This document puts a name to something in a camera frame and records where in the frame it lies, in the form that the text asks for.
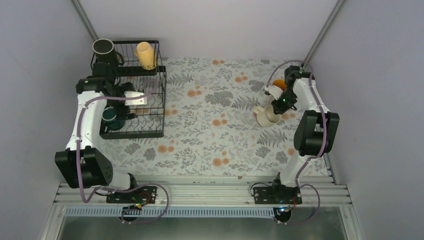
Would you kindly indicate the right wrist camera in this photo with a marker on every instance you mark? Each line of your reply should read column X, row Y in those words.
column 273, row 91

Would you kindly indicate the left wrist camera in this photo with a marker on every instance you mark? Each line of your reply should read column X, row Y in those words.
column 134, row 98

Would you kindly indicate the slotted cable duct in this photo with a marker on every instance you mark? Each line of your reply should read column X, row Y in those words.
column 172, row 211

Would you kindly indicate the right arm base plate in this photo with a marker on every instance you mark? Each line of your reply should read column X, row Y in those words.
column 275, row 194

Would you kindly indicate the aluminium rail frame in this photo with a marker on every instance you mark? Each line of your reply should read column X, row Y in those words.
column 213, row 191

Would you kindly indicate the floral tablecloth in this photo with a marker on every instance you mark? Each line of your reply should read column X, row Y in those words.
column 208, row 122

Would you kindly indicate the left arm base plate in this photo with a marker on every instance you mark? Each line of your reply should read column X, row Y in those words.
column 141, row 196

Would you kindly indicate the beige mug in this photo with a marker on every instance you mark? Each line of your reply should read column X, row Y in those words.
column 265, row 116

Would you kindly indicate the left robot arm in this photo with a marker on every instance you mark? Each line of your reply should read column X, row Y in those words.
column 101, row 103

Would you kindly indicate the dark green mug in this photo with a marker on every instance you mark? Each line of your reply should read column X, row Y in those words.
column 111, row 120

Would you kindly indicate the black mug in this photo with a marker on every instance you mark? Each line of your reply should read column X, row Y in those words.
column 104, row 51

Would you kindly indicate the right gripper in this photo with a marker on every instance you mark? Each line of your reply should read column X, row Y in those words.
column 279, row 109

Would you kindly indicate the yellow cup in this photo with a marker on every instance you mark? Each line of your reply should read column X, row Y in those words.
column 146, row 55

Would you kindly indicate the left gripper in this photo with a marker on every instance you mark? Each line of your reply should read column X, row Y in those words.
column 125, row 116

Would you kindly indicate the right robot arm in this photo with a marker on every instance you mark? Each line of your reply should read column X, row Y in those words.
column 316, row 131

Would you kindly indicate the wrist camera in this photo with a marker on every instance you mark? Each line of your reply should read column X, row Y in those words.
column 273, row 91
column 134, row 98

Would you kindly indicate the floral white mug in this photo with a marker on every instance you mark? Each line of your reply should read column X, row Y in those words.
column 279, row 83

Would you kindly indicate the black wire dish rack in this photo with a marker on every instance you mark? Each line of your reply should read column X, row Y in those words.
column 140, row 110

